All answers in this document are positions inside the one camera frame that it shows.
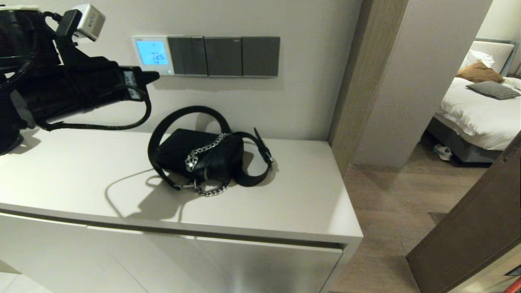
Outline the white cabinet door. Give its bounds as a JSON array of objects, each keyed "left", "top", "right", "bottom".
[
  {"left": 88, "top": 225, "right": 343, "bottom": 293},
  {"left": 0, "top": 212, "right": 149, "bottom": 293}
]

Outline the dark brown wooden door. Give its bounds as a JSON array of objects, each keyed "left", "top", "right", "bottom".
[{"left": 406, "top": 130, "right": 521, "bottom": 293}]

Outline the white sideboard cabinet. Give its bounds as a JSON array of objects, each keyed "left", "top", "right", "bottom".
[{"left": 0, "top": 127, "right": 363, "bottom": 293}]

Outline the brown cushion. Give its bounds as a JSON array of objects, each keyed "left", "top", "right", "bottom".
[{"left": 456, "top": 61, "right": 504, "bottom": 84}]

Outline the grey bed headboard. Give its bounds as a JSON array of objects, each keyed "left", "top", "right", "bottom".
[{"left": 474, "top": 38, "right": 519, "bottom": 78}]

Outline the small crumpled white pillow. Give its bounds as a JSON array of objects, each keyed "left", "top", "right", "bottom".
[{"left": 460, "top": 50, "right": 494, "bottom": 70}]

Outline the dark grey switch panel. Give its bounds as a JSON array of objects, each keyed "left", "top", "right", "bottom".
[{"left": 168, "top": 36, "right": 208, "bottom": 77}]

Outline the black handbag with silver chain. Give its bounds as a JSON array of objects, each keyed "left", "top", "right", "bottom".
[{"left": 147, "top": 106, "right": 274, "bottom": 197}]

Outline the black braided cable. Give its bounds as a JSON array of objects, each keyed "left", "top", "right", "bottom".
[{"left": 39, "top": 85, "right": 152, "bottom": 131}]

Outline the dark grey square panel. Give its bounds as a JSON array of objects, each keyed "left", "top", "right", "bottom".
[
  {"left": 242, "top": 37, "right": 280, "bottom": 78},
  {"left": 204, "top": 37, "right": 243, "bottom": 77}
]

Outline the bed with white duvet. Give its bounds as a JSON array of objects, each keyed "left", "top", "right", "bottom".
[{"left": 425, "top": 77, "right": 521, "bottom": 164}]

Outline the houndstooth pattern cushion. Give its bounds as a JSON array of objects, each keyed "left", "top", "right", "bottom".
[{"left": 465, "top": 81, "right": 521, "bottom": 101}]

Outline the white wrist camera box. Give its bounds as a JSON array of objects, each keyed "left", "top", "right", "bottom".
[{"left": 57, "top": 3, "right": 106, "bottom": 41}]

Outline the large white pillow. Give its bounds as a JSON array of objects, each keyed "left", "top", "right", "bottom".
[{"left": 470, "top": 42, "right": 514, "bottom": 74}]

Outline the white wall thermostat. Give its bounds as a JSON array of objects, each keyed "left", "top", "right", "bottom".
[{"left": 131, "top": 35, "right": 175, "bottom": 76}]

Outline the wooden door frame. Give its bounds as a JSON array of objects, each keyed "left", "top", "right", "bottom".
[{"left": 328, "top": 0, "right": 407, "bottom": 175}]

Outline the white sneaker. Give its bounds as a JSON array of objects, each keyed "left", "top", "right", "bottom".
[{"left": 433, "top": 144, "right": 452, "bottom": 162}]

